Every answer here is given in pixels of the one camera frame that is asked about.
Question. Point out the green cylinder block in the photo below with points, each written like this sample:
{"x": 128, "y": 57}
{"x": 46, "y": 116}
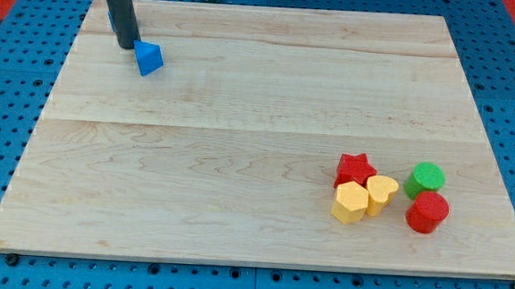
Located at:
{"x": 425, "y": 176}

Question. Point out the blue block behind rod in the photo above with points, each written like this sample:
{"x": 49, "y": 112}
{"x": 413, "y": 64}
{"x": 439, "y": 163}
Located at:
{"x": 111, "y": 20}

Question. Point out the yellow heart block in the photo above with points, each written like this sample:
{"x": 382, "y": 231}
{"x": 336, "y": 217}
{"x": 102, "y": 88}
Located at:
{"x": 381, "y": 190}

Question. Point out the blue perforated base mat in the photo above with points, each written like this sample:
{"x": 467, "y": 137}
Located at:
{"x": 36, "y": 36}

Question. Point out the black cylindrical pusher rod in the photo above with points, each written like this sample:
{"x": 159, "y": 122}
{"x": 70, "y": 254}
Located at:
{"x": 127, "y": 29}

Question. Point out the yellow hexagon block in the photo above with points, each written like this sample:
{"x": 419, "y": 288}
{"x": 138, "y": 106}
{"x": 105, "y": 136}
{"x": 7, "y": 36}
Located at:
{"x": 350, "y": 202}

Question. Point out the red star block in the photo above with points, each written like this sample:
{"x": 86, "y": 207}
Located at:
{"x": 353, "y": 168}

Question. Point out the light wooden board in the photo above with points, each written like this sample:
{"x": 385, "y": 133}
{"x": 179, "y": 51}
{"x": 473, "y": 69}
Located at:
{"x": 227, "y": 154}

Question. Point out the blue triangle block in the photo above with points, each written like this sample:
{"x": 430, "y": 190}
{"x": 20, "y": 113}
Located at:
{"x": 148, "y": 57}

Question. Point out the red cylinder block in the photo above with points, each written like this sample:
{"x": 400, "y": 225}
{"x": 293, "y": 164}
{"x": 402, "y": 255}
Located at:
{"x": 427, "y": 212}

